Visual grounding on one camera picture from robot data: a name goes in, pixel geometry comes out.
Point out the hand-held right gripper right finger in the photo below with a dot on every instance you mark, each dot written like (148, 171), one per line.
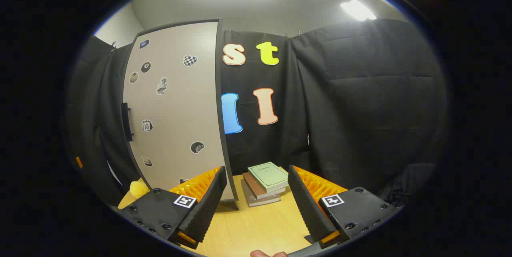
(306, 205)

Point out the grey book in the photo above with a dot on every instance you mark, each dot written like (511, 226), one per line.
(256, 202)

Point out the pale yellow round bun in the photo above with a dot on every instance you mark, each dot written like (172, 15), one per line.
(138, 189)

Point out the brown book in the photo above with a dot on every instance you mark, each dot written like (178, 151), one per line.
(252, 185)

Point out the small ceiling light panel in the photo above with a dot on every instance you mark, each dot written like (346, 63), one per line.
(358, 10)

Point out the black backdrop cloth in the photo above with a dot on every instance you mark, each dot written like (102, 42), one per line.
(360, 109)

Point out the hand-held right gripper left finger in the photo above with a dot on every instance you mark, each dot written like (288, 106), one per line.
(208, 205)

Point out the grey cabinet door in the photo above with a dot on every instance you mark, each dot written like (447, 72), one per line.
(180, 109)

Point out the green book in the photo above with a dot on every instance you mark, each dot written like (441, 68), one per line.
(268, 176)

